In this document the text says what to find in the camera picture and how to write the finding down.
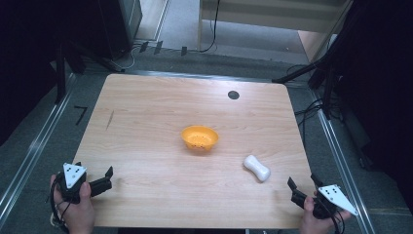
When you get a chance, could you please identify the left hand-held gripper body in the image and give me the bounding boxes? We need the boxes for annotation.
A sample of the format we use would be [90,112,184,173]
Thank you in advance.
[56,162,114,205]

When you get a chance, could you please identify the dark curtain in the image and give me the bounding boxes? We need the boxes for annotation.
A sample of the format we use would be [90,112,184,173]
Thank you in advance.
[330,0,413,215]
[0,0,108,147]

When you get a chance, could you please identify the black hanging cable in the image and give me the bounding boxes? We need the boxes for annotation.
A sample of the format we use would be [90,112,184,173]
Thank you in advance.
[198,0,222,54]

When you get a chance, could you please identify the person's left hand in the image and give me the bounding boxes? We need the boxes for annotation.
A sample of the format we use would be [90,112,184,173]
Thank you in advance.
[50,175,96,234]

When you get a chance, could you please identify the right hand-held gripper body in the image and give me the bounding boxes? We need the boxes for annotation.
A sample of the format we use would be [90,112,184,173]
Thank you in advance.
[290,184,359,220]

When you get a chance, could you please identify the person's right hand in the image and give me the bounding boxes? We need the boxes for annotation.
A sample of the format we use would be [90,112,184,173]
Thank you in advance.
[298,190,353,234]

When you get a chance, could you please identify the white floor cable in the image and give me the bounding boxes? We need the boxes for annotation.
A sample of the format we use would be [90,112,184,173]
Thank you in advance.
[119,45,140,71]

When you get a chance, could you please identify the metal floor rail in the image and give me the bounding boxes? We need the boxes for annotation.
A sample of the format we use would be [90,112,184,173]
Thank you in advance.
[308,87,378,234]
[125,69,313,88]
[0,72,77,225]

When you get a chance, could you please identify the dark cabinet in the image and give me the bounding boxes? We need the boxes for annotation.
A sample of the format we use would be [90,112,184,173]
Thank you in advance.
[96,0,143,60]

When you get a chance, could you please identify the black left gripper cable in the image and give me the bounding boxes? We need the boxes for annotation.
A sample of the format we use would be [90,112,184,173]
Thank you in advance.
[49,175,71,234]

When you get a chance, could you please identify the black floor cables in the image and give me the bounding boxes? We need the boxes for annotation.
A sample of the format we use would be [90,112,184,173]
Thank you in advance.
[286,63,345,144]

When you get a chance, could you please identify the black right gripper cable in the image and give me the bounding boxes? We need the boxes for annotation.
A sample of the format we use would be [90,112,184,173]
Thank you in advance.
[320,198,347,234]

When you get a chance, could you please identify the orange plastic bowl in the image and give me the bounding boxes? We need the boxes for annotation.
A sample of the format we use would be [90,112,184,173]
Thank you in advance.
[180,125,219,152]

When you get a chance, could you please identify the white curved soap bar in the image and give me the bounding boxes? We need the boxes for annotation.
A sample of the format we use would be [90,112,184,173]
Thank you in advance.
[243,154,272,183]

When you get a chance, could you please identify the black metal stand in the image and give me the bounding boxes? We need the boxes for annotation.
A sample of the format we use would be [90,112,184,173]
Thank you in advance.
[272,6,364,121]
[54,40,123,105]

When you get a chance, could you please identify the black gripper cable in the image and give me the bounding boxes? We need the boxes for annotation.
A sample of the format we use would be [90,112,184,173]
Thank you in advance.
[320,198,347,234]
[49,175,71,234]

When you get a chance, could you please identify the beige wooden furniture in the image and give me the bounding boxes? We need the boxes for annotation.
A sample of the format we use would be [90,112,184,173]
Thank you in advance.
[197,0,354,62]

